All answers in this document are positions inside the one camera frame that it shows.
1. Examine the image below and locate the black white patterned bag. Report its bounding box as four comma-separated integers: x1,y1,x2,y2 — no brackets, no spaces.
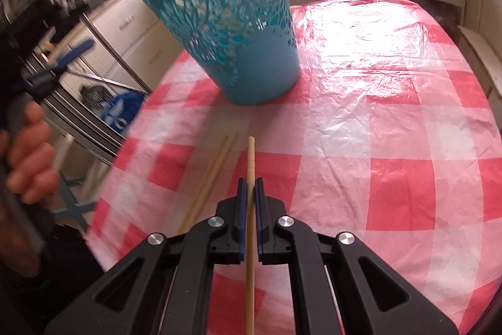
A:
79,83,115,110

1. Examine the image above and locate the person's left hand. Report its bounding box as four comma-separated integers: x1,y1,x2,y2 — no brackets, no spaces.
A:
0,101,60,204

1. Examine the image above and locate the slender wooden chopstick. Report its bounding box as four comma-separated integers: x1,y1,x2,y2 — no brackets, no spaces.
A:
244,136,258,335
176,134,232,235
184,133,238,231

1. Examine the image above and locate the blue crossed chair frame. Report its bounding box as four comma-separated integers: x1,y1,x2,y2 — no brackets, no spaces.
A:
50,177,99,234

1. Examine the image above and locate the blue perforated plastic basket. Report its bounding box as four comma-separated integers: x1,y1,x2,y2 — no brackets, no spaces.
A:
139,0,302,106

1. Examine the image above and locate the cream drawer cabinet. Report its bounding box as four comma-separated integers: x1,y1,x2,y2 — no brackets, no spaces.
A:
83,0,186,93

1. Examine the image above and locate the pale wooden board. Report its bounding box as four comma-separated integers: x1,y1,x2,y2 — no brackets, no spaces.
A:
456,25,502,101

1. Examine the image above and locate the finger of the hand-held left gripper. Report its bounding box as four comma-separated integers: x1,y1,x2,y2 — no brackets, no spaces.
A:
21,70,60,93
48,39,95,71

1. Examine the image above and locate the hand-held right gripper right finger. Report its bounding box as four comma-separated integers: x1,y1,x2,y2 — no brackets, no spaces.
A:
255,178,459,335

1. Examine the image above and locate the red white checkered tablecloth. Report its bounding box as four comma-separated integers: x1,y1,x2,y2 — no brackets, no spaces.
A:
84,0,502,335

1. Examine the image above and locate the blue white plastic bag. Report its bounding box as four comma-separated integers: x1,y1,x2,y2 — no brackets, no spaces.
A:
99,91,142,134

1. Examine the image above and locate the grey metal folding frame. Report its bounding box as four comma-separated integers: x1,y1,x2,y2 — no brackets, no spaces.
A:
37,10,154,165

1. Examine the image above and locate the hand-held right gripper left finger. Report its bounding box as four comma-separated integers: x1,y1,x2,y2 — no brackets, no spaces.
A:
44,178,249,335

